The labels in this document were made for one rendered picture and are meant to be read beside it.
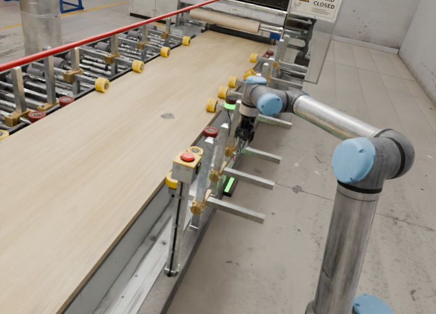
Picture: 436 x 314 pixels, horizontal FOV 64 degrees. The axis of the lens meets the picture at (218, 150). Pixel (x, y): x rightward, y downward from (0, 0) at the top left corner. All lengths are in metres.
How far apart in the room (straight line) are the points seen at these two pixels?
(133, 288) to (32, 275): 0.43
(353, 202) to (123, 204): 0.82
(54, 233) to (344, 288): 0.92
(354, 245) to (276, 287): 1.41
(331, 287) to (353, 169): 0.37
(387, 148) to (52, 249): 1.02
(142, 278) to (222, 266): 0.99
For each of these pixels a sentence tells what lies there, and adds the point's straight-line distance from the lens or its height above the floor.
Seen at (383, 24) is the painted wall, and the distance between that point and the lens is 10.41.
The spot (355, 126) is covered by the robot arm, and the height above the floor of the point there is 1.38.
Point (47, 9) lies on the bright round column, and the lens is 5.29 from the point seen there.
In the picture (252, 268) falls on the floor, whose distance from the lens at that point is 2.46.
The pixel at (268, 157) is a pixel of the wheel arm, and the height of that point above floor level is 0.85.
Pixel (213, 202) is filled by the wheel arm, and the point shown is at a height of 0.85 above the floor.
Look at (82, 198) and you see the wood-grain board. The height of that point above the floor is 0.90.
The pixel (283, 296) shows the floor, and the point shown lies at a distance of 2.39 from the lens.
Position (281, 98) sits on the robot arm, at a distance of 1.44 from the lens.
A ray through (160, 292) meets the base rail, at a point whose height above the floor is 0.70.
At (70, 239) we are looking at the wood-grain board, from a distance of 1.28.
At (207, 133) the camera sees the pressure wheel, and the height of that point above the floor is 0.90.
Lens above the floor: 1.81
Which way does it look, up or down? 31 degrees down
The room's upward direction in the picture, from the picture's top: 11 degrees clockwise
